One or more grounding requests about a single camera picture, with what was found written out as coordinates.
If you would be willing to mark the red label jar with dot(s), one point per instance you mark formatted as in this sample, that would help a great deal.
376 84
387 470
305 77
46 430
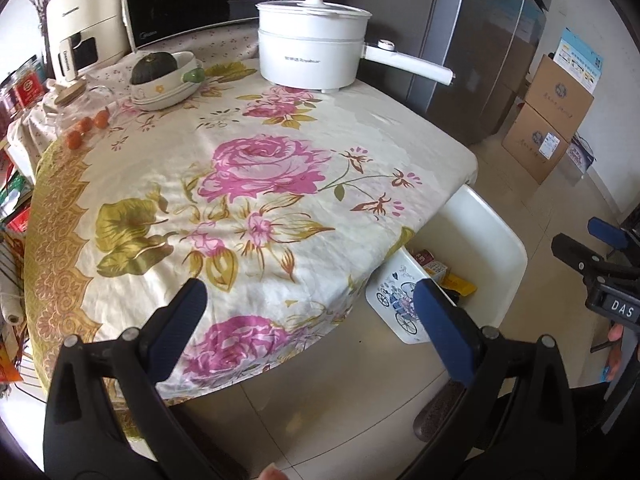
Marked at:
30 87

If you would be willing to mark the small orange fruit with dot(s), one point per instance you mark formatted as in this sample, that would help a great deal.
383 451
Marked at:
85 125
75 140
101 119

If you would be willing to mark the floral tablecloth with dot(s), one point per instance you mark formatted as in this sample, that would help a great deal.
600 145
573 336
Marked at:
250 160

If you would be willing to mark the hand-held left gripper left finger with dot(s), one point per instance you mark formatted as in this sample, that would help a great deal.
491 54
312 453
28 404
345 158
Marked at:
177 332

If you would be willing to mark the person's right hand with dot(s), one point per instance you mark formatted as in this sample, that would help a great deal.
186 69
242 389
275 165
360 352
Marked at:
616 334

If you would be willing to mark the white plastic bin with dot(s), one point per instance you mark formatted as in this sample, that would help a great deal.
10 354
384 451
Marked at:
480 230

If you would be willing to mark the cardboard box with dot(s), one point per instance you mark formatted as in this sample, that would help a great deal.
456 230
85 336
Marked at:
535 142
560 92

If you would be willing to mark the grey refrigerator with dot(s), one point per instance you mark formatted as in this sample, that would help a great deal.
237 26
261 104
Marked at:
475 35

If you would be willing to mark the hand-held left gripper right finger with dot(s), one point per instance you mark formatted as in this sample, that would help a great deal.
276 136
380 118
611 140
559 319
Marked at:
445 332

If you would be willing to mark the red white carton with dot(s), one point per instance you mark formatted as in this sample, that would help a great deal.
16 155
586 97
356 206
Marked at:
430 262

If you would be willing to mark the yellow foil wrapper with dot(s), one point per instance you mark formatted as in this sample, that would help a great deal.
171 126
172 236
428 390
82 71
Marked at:
462 285

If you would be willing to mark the white electric pot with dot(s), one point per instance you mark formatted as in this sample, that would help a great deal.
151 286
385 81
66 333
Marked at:
310 55

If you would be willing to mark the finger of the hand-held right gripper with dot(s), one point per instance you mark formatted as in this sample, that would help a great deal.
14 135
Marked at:
575 252
607 227

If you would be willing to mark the blue wall poster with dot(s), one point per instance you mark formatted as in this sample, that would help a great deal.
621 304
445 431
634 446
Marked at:
580 57

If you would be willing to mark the white ceramic bowl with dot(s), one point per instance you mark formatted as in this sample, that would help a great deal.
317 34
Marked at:
165 94

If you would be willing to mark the cream countertop appliance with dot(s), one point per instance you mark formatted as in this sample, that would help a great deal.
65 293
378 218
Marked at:
95 10

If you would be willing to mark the white blue printed bag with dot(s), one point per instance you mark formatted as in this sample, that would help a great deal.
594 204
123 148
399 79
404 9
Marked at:
582 152

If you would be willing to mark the white paper roll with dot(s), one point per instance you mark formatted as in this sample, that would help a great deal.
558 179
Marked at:
12 305

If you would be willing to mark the glass jar with wooden lid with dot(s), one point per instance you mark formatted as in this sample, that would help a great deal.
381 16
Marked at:
70 95

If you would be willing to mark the person's left hand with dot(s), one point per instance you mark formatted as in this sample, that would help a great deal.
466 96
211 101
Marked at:
273 474

